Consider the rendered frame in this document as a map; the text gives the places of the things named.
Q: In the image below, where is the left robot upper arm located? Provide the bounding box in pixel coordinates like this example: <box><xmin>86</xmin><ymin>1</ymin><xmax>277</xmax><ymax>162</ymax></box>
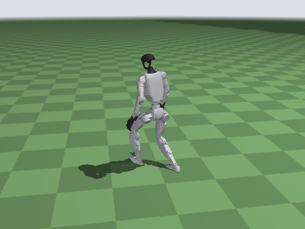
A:
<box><xmin>136</xmin><ymin>75</ymin><xmax>146</xmax><ymax>103</ymax></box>

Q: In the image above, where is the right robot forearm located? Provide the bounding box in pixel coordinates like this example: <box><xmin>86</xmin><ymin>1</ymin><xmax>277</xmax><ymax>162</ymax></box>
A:
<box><xmin>160</xmin><ymin>93</ymin><xmax>169</xmax><ymax>105</ymax></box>

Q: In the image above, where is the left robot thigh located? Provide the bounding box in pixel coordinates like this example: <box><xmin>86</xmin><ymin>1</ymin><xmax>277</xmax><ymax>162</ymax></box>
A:
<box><xmin>130</xmin><ymin>112</ymin><xmax>153</xmax><ymax>139</ymax></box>

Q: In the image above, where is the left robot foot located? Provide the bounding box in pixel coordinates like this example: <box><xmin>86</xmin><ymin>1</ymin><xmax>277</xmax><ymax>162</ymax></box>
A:
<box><xmin>129</xmin><ymin>155</ymin><xmax>144</xmax><ymax>165</ymax></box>

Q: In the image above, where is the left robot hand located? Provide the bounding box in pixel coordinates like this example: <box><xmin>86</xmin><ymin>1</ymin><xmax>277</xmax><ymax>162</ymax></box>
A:
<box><xmin>126</xmin><ymin>116</ymin><xmax>138</xmax><ymax>131</ymax></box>

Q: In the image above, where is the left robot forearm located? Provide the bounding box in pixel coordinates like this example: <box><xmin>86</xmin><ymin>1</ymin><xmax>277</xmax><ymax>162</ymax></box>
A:
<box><xmin>132</xmin><ymin>96</ymin><xmax>142</xmax><ymax>118</ymax></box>

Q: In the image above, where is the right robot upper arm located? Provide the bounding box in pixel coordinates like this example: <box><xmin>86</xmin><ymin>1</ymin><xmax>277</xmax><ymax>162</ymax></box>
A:
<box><xmin>161</xmin><ymin>72</ymin><xmax>170</xmax><ymax>94</ymax></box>

